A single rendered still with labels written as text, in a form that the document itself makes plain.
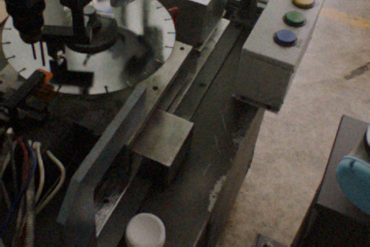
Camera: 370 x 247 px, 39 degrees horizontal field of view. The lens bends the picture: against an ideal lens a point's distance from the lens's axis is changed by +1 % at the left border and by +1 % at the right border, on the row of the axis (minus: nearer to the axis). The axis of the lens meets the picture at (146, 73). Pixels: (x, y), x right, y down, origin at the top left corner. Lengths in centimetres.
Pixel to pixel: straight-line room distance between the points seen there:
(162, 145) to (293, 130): 122
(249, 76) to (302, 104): 115
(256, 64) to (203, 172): 25
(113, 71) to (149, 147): 16
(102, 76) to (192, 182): 28
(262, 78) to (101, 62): 35
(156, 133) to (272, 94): 28
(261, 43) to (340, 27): 161
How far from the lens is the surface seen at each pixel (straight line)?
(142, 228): 95
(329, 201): 107
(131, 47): 97
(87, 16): 97
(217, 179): 104
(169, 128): 101
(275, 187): 197
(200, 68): 122
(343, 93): 236
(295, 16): 117
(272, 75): 110
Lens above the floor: 161
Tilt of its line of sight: 45 degrees down
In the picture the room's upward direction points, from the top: 2 degrees clockwise
